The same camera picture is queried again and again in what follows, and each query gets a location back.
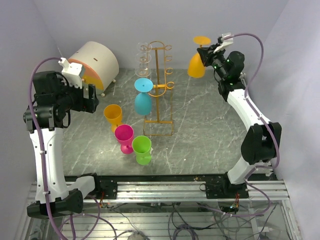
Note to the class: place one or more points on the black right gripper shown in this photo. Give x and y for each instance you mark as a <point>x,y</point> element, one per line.
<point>206,54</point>

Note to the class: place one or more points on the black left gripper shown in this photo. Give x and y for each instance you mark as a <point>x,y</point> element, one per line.
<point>87,104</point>

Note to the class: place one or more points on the orange plastic goblet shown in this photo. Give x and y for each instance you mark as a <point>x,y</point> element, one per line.
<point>114,115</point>
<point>196,68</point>

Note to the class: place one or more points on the pink plastic goblet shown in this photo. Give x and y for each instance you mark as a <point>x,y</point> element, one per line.
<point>125,135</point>

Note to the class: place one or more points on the teal plastic goblet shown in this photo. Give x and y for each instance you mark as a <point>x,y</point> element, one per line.
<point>143,102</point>

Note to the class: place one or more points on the clear wine glass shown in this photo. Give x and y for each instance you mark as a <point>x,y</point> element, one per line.
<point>143,71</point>
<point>144,47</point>
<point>143,57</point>

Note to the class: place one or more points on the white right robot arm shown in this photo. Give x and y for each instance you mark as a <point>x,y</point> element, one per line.
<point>262,140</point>

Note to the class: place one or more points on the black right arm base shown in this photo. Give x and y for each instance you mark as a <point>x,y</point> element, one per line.
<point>218,186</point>

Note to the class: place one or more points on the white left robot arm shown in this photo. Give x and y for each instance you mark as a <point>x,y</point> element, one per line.
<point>55,97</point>

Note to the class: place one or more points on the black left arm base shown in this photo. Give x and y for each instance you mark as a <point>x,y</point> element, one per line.
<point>105,187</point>

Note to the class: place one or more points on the white orange bread box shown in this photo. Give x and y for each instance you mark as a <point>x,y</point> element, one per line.
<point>100,63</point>

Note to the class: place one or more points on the green plastic goblet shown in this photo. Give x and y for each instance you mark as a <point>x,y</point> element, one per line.
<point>142,148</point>

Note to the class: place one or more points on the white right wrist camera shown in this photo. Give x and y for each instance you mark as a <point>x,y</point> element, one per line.
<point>224,41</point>

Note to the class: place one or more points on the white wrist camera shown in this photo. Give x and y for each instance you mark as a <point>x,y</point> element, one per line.
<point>73,72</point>
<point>224,41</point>

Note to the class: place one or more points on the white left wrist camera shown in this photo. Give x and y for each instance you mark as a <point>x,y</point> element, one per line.
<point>73,72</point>

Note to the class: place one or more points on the gold wire glass rack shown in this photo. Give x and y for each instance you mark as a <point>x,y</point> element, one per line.
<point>162,90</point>

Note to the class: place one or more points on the aluminium frame rail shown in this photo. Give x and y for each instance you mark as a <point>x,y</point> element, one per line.
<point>192,191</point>

